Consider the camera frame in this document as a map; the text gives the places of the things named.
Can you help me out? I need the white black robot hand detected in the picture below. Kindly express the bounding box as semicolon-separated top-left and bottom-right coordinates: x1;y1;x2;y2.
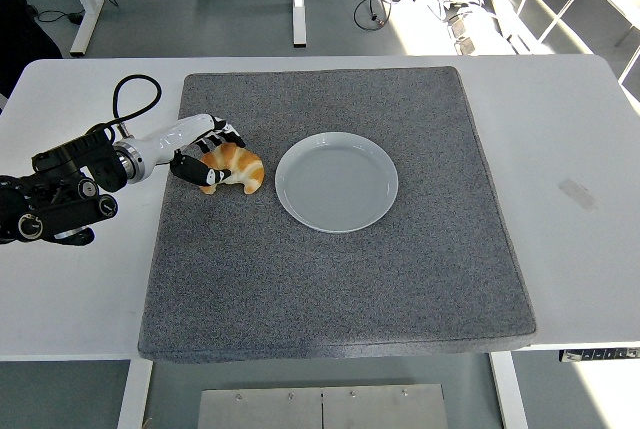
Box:
133;112;247;188

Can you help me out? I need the golden croissant bread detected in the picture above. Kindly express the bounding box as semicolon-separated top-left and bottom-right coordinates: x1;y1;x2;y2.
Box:
198;142;266;195

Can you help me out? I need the round grey plate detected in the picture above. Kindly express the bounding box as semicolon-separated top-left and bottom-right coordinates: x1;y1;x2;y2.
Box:
274;131;400;234

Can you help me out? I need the grey metal plate with screws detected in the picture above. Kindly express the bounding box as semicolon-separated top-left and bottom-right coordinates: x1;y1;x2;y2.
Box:
197;383;449;429

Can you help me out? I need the person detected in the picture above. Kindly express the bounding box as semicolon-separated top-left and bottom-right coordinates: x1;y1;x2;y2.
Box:
0;0;64;100

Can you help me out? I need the grey speckled mat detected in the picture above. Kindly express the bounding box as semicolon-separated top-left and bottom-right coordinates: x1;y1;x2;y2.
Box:
136;65;538;364

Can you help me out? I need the white table leg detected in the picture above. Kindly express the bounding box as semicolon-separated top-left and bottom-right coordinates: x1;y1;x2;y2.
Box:
117;359;154;429
488;350;530;429

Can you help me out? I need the clear tape strip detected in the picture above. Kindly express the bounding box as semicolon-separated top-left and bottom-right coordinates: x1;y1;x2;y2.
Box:
557;177;600;213

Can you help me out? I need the black table control panel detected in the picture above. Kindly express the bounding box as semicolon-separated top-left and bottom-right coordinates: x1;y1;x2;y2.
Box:
558;347;640;363

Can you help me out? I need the thin black cable with adapter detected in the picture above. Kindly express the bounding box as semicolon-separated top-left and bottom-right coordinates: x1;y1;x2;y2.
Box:
37;0;119;26

